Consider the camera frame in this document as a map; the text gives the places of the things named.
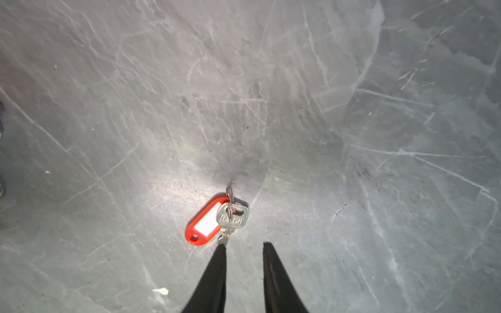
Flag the key with red tag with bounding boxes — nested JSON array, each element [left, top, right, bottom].
[[185, 185, 250, 246]]

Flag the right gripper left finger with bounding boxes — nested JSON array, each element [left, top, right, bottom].
[[182, 244, 227, 313]]

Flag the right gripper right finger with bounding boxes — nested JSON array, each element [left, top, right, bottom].
[[263, 242, 308, 313]]

